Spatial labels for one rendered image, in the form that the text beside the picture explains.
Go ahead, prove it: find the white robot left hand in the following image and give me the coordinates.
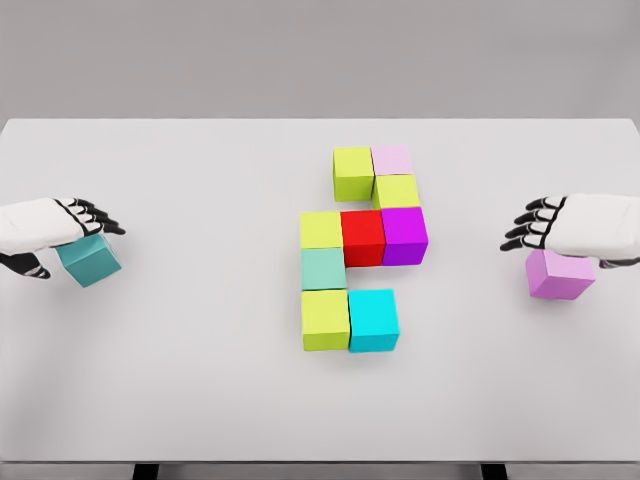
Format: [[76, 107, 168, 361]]
[[0, 197, 127, 281]]

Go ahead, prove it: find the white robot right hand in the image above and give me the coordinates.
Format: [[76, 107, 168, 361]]
[[499, 194, 640, 272]]

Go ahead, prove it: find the orchid pink cube block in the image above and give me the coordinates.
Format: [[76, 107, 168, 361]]
[[524, 248, 597, 302]]

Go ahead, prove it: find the teal cube block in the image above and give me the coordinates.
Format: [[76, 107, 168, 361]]
[[54, 234, 124, 289]]

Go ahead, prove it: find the purple cube block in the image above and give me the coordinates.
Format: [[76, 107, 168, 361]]
[[380, 206, 431, 267]]

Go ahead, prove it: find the yellow-green cube block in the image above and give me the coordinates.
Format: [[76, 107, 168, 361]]
[[332, 146, 377, 203], [300, 288, 352, 353], [371, 174, 423, 212], [298, 211, 346, 251]]

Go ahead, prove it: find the pale pink cube block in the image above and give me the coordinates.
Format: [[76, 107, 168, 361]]
[[370, 144, 416, 178]]

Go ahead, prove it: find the red cube block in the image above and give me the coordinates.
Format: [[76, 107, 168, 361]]
[[340, 209, 388, 268]]

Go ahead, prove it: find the cyan cube block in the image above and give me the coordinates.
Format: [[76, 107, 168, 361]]
[[346, 288, 402, 354]]

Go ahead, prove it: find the mint green cube block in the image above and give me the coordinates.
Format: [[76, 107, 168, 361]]
[[299, 247, 349, 293]]

